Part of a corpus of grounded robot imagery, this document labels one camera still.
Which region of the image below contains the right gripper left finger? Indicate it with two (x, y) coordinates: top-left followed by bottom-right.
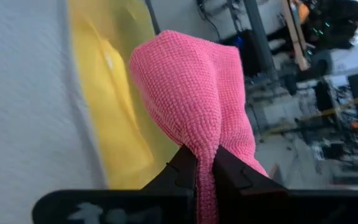
(31, 144), (199, 224)

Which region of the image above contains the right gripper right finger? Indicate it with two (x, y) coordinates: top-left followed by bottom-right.
(212, 144), (358, 224)

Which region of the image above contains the grey microfiber towel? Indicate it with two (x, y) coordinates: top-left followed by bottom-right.
(0, 0), (107, 224)

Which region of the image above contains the pink microfiber towel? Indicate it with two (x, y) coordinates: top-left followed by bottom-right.
(128, 29), (269, 224)

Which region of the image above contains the yellow translucent plastic bin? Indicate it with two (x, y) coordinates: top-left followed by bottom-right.
(68, 0), (180, 190)

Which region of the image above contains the person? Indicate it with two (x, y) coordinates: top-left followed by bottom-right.
(303, 0), (358, 51)

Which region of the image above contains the yellow hanging cable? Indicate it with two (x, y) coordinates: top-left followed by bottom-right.
(262, 90), (358, 137)

